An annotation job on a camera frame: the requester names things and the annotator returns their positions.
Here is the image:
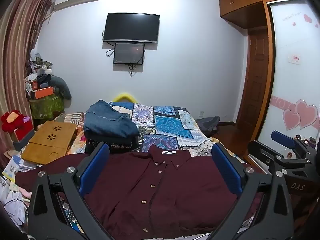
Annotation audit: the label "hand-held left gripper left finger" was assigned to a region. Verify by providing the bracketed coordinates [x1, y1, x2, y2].
[27, 142, 110, 240]

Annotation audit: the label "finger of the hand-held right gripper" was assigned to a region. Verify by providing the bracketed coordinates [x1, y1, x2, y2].
[271, 130, 313, 156]
[247, 140, 312, 178]

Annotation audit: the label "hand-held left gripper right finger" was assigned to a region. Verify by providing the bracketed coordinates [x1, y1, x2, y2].
[211, 142, 294, 240]

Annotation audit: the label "maroon button-up shirt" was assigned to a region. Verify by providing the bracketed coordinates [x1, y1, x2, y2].
[15, 145, 265, 240]

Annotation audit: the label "pink heart stickers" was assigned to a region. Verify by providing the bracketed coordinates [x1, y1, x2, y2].
[282, 99, 318, 130]

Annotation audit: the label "orange floral blanket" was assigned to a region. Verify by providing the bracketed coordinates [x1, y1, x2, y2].
[54, 112, 87, 155]

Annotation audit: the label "dark grey bag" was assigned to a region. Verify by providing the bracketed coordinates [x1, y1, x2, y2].
[195, 116, 220, 137]

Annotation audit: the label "folded blue jeans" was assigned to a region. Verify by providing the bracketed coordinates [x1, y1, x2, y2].
[84, 100, 140, 138]

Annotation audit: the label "bamboo lap desk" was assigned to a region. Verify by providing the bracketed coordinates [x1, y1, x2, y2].
[21, 121, 77, 165]

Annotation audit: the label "wooden wardrobe with white door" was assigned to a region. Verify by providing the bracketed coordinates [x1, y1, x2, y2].
[219, 0, 320, 165]

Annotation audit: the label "brown wooden door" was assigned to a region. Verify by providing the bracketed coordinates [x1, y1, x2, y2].
[236, 32, 272, 128]

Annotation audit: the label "blue patchwork bedspread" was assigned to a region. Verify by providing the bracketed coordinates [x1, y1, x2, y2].
[109, 101, 248, 165]

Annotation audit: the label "small red white label sticker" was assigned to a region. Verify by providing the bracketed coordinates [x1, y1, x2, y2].
[287, 54, 301, 65]

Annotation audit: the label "pile of books and papers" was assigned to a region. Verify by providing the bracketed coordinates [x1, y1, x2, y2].
[0, 152, 43, 228]

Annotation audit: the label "orange box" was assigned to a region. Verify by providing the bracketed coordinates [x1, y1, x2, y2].
[34, 87, 54, 99]

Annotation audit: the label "red plush flower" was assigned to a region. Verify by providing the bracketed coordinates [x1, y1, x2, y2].
[1, 109, 29, 132]

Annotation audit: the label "pile of clutter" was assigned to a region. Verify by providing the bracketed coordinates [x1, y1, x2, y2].
[25, 49, 54, 93]

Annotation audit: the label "striped brown curtain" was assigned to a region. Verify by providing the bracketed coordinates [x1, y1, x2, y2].
[0, 0, 55, 153]

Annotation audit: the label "small black wall monitor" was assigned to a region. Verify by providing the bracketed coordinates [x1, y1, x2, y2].
[113, 42, 145, 65]

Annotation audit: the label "black wall television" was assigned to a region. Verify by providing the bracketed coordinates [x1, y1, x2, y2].
[103, 12, 160, 43]

